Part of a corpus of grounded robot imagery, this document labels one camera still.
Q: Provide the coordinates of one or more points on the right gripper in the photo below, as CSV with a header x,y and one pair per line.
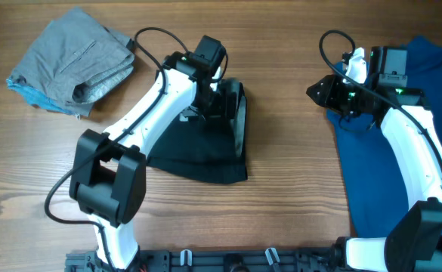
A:
x,y
328,94

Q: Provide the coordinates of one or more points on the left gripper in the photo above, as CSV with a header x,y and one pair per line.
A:
x,y
227,105

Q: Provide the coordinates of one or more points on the black shorts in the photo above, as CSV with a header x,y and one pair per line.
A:
x,y
209,150

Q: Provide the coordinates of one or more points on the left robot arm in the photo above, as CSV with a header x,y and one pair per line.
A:
x,y
108,178

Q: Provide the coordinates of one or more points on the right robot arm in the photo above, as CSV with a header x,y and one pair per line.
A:
x,y
378,86

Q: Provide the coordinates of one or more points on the blue shirt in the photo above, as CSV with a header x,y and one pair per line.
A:
x,y
387,169

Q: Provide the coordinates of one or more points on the folded grey shorts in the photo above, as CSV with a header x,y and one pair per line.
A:
x,y
76,61

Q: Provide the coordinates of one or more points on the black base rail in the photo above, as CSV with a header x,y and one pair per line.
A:
x,y
271,259

